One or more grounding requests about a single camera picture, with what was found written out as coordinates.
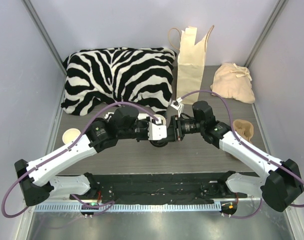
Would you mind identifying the white paper straw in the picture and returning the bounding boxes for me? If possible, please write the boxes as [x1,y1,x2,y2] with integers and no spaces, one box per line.
[104,112,149,120]

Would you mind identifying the cardboard cup carrier tray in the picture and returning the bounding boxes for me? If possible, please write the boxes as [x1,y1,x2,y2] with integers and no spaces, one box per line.
[233,119,254,143]

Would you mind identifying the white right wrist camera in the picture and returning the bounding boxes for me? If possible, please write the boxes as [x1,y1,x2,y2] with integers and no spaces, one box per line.
[170,97,184,117]

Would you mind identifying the beige cloth drawstring pouch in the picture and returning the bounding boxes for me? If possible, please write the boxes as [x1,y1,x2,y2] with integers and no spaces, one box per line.
[210,62,256,104]

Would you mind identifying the brown paper cups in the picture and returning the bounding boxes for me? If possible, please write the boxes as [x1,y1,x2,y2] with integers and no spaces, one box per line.
[62,128,81,144]

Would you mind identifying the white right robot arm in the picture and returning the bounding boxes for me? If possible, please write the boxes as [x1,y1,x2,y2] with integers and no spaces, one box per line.
[167,101,304,212]

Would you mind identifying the white slotted cable duct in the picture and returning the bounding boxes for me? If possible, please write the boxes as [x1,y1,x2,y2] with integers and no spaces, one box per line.
[34,201,221,213]

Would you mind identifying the zebra print cushion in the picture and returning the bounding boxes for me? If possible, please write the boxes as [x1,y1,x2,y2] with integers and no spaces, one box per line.
[60,47,177,116]

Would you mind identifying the single brown paper cup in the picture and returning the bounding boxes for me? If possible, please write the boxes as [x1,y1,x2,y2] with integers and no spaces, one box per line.
[154,114,166,125]

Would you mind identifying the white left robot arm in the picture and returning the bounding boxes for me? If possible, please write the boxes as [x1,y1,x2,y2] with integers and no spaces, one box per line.
[14,106,167,207]

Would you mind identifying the cream paper bag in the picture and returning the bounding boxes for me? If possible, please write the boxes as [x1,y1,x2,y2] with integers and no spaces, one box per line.
[170,26,214,105]

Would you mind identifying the single black cup lid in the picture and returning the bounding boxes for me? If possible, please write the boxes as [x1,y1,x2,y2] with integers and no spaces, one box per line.
[149,140,168,148]

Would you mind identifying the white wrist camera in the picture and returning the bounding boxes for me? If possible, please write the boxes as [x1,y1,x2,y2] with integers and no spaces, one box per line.
[170,97,184,117]
[148,118,167,141]

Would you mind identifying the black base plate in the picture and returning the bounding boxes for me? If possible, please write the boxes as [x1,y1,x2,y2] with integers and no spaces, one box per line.
[79,172,247,205]

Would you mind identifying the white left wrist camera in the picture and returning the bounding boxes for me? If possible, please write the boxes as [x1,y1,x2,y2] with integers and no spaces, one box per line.
[148,118,167,141]

